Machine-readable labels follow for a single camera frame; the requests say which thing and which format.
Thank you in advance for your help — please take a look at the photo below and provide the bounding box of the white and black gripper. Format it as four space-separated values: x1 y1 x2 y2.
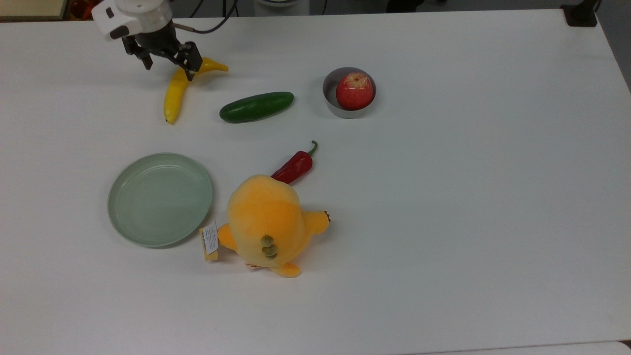
92 4 203 82

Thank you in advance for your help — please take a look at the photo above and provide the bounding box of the yellow toy banana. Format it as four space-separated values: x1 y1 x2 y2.
163 57 229 125

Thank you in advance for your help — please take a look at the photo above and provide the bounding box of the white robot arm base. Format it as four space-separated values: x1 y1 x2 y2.
254 0 311 17

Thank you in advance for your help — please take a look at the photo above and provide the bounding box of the pale green plastic plate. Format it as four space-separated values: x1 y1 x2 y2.
107 152 213 249

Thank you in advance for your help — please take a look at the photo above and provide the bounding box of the colourful toy items pile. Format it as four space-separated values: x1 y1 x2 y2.
68 0 102 21

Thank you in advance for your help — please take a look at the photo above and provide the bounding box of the green toy cucumber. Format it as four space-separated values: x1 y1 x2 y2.
219 91 295 124

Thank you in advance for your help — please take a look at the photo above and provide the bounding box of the beige flat board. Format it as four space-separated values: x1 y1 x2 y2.
0 0 69 22

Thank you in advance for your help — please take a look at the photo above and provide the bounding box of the red toy chili pepper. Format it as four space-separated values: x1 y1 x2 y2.
271 141 318 185

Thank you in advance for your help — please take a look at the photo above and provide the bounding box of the round metal bowl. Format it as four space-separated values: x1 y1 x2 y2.
322 67 377 119

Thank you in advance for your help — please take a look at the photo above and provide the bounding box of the orange plush toy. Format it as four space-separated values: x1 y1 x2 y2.
199 174 331 279

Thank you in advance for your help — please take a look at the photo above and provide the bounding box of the red toy apple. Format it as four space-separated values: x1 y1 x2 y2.
336 72 375 110

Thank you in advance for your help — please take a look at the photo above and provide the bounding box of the black table clamp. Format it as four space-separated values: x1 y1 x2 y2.
561 0 602 28

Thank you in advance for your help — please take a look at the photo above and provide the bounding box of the black arm cable with connector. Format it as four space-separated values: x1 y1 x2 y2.
173 0 240 35

